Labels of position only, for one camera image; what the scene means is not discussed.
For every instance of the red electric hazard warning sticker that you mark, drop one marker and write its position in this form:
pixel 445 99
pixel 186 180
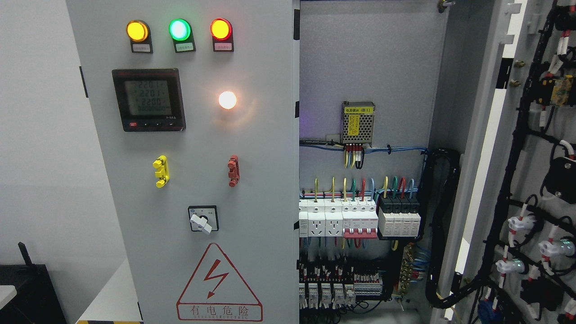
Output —
pixel 217 292

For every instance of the red indicator lamp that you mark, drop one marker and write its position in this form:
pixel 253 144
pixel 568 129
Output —
pixel 221 29

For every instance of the black box with antenna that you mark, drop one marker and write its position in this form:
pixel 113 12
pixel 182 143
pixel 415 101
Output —
pixel 36 301

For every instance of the green indicator lamp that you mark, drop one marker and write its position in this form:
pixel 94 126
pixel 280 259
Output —
pixel 179 29

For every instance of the grey cabinet body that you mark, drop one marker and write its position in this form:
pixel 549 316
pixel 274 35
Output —
pixel 432 78

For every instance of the lower relay terminal row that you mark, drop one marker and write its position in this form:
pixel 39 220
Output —
pixel 330 285

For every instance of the yellow indicator lamp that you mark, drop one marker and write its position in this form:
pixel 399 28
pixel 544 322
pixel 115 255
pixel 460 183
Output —
pixel 137 31

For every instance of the white glowing indicator lamp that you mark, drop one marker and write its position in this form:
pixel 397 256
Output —
pixel 227 100

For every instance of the metal mesh power supply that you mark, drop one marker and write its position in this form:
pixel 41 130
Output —
pixel 357 122

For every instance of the yellow terminal post block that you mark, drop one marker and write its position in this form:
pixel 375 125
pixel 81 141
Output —
pixel 162 172

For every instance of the red terminal post block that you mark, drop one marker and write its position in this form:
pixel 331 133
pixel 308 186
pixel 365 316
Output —
pixel 233 173

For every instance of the grey cabinet door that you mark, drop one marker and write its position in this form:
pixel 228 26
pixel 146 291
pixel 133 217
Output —
pixel 520 240
pixel 161 248

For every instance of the white socket breaker row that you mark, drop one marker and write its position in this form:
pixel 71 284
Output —
pixel 339 218

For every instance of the white rotary selector switch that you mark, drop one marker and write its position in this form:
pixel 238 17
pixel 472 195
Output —
pixel 203 218

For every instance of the black white surge protector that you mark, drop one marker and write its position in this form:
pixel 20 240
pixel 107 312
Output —
pixel 398 218

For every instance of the black digital power meter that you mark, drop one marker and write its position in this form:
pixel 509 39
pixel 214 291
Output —
pixel 149 99

